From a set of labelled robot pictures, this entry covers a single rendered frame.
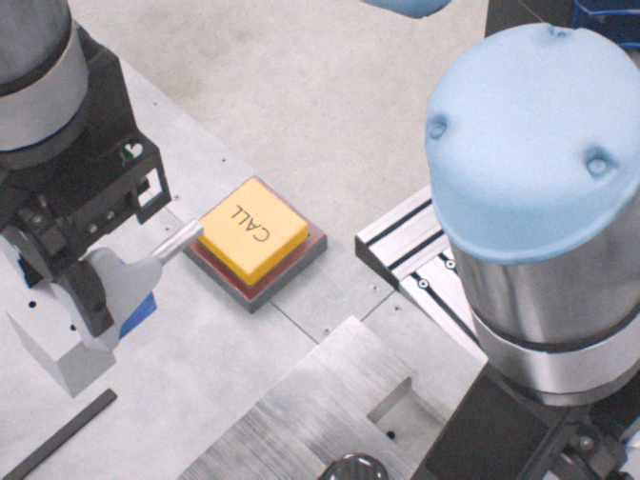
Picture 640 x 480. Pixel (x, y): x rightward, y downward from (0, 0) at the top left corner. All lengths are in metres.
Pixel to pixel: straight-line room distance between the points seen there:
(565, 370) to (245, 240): 0.45
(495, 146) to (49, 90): 0.24
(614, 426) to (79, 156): 0.29
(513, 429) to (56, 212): 0.25
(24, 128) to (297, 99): 1.48
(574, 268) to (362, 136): 1.57
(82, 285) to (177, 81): 1.43
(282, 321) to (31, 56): 0.42
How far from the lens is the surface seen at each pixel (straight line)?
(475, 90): 0.42
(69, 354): 0.76
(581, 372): 0.50
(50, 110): 0.58
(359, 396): 0.80
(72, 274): 0.66
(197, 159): 1.00
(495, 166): 0.40
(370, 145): 1.98
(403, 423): 0.82
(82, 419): 0.91
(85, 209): 0.65
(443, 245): 1.62
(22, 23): 0.54
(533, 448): 0.56
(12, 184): 0.62
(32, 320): 0.77
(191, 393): 0.91
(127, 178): 0.66
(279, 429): 0.79
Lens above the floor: 1.62
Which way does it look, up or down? 59 degrees down
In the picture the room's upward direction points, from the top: 4 degrees counter-clockwise
